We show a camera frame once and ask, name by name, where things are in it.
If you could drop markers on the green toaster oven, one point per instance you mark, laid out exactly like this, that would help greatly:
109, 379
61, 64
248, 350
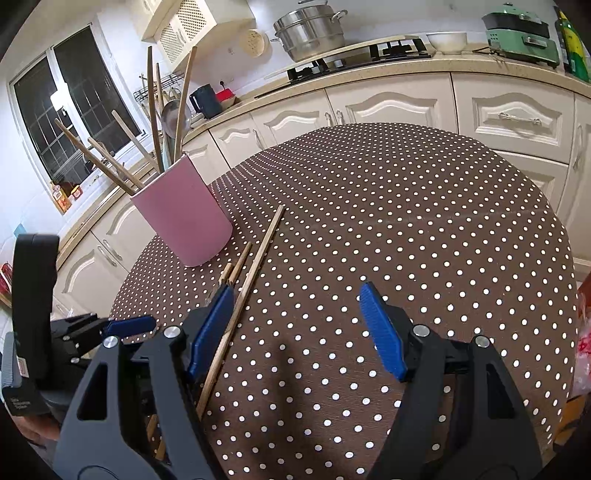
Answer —
518, 34

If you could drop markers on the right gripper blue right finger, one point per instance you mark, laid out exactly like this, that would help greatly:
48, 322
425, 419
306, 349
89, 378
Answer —
490, 435

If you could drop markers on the pink utensil holder cup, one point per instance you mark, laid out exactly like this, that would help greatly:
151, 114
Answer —
183, 212

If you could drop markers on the stainless steel steamer pot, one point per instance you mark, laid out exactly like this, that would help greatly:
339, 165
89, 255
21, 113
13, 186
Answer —
310, 30

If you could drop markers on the green yellow bottle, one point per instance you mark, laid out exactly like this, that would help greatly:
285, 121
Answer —
574, 58

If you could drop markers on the white bowl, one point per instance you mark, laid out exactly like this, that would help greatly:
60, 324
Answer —
448, 43

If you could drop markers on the long wooden chopstick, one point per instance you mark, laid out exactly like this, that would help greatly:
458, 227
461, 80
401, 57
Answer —
243, 296

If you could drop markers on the red container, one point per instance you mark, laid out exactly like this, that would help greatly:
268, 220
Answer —
226, 98

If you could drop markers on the dark blue kettle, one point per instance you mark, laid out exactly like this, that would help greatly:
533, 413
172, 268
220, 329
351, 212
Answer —
204, 101

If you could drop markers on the wooden chopstick in cup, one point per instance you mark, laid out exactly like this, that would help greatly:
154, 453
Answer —
144, 153
94, 160
152, 112
182, 105

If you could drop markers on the brown polka dot tablecloth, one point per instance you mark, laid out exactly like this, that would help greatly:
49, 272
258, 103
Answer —
444, 227

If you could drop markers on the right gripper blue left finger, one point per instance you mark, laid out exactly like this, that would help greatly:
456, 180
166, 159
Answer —
133, 415

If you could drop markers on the black gas stove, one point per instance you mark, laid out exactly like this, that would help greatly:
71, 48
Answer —
358, 55

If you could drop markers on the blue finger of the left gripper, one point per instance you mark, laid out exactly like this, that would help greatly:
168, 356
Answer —
129, 327

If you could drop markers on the white range hood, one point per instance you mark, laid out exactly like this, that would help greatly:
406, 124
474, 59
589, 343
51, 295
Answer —
177, 26

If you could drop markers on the metal ladle in cup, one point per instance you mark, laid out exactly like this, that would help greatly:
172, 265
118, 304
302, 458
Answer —
174, 121

